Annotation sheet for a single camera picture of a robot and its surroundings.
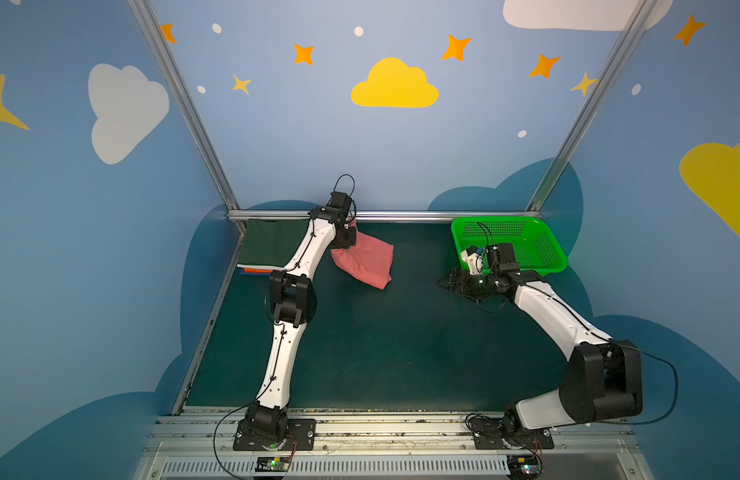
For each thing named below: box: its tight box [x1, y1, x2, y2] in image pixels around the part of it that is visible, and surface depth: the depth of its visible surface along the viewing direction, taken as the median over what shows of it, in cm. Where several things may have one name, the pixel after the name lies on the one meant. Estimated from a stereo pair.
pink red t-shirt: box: [330, 219, 394, 290], surface depth 103 cm
